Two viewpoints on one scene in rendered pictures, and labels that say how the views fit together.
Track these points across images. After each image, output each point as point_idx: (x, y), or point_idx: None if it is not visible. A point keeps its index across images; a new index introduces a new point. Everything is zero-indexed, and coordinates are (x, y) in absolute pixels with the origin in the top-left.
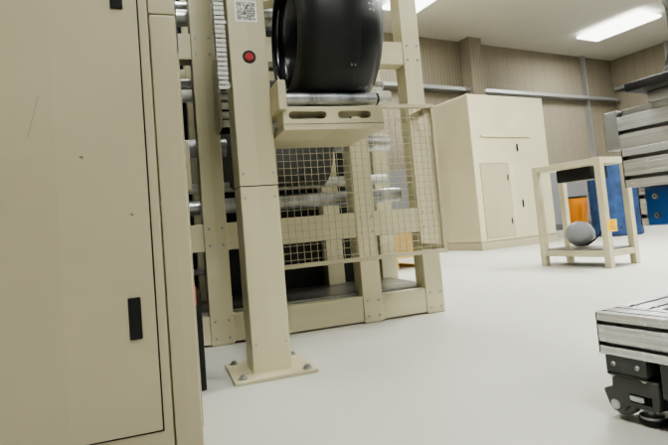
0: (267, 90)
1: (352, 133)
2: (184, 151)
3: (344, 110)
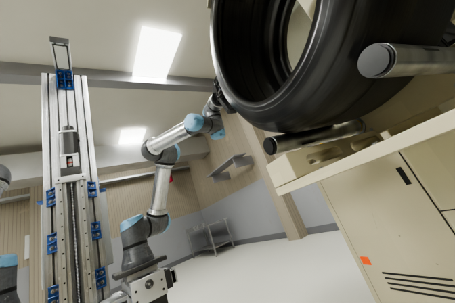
0: None
1: (328, 177)
2: (332, 205)
3: (309, 159)
